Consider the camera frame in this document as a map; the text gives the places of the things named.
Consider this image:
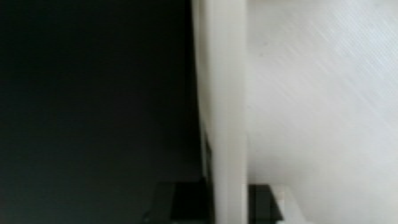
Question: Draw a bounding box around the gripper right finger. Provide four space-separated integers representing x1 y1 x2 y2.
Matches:
249 184 302 224

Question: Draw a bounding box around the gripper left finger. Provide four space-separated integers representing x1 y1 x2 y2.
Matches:
141 181 214 224

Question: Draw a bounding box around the white square table top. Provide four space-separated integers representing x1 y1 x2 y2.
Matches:
191 0 398 224

